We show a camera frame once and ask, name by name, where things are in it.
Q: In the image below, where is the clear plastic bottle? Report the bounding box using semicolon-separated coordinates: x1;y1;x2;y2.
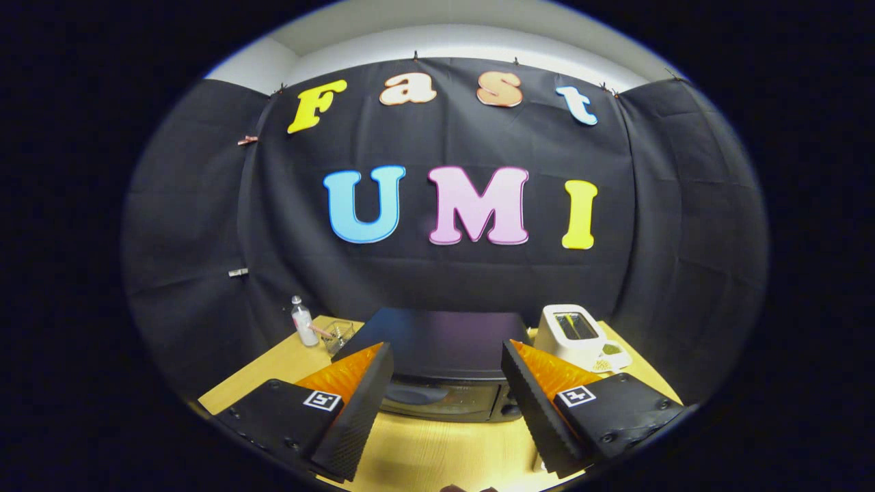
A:
290;295;321;348

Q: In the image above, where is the white divided dish with beans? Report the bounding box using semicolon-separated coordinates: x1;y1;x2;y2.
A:
591;339;634;375

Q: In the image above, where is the black backdrop cloth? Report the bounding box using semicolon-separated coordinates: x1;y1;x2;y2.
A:
122;57;770;405

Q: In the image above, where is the clear glass container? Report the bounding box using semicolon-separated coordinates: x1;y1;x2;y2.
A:
320;319;357;357

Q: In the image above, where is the white toaster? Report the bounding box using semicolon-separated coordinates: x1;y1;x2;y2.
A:
533;303;608;370

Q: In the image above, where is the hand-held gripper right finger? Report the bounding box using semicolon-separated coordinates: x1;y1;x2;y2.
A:
500;339;699;480

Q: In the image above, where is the black toaster oven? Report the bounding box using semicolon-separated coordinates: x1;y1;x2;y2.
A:
331;307;535;424

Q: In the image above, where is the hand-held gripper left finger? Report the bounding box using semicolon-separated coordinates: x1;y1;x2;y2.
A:
215;342;396;484

